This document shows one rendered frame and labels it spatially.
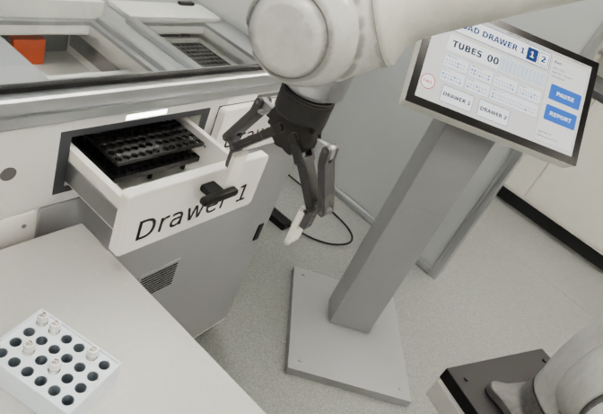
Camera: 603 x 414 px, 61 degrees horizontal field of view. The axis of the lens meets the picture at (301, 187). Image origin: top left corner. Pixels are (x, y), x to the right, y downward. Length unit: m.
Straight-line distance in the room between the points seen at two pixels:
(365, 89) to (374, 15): 2.14
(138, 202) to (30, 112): 0.18
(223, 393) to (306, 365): 1.09
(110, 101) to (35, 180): 0.15
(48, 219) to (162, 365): 0.30
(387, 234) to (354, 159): 1.01
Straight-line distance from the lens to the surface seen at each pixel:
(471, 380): 0.94
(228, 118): 1.00
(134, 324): 0.77
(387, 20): 0.45
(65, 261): 0.84
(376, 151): 2.57
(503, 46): 1.53
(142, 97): 0.84
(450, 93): 1.41
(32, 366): 0.68
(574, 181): 3.58
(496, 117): 1.46
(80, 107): 0.79
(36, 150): 0.79
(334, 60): 0.43
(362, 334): 2.00
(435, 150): 1.56
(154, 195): 0.73
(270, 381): 1.76
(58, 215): 0.90
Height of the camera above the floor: 1.35
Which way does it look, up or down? 30 degrees down
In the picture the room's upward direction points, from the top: 25 degrees clockwise
